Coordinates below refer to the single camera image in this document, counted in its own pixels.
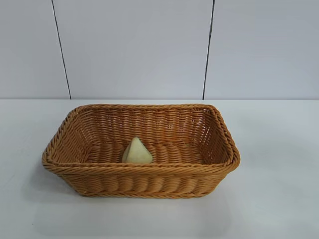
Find pale yellow egg yolk pastry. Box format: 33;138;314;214
121;137;153;164

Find brown woven wicker basket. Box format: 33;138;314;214
41;103;242;199

